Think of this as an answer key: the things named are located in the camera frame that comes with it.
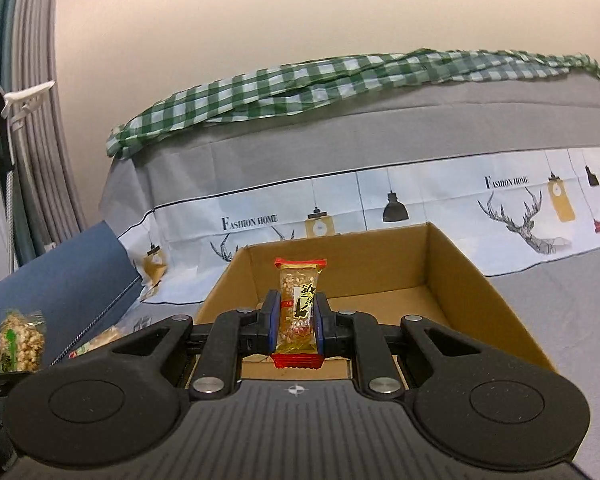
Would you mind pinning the grey curtain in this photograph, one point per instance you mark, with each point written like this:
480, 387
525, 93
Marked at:
36, 179

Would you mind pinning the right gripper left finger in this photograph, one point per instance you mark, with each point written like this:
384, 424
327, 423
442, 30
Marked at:
221, 345

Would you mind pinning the clear bag of cookies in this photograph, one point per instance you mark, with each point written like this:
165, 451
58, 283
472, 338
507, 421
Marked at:
108, 336

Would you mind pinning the grey deer-print sofa cover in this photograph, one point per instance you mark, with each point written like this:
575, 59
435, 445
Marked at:
509, 170

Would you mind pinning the brown cardboard box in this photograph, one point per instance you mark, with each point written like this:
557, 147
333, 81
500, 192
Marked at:
388, 274

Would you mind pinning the puffed rice cake pack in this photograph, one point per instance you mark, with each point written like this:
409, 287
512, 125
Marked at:
22, 342

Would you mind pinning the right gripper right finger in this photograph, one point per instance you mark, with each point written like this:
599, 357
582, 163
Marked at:
359, 338

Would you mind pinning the green checkered cloth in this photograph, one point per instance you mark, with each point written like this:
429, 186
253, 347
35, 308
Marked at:
292, 89

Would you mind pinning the peanut candy bar red ends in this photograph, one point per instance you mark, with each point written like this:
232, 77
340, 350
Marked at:
296, 341

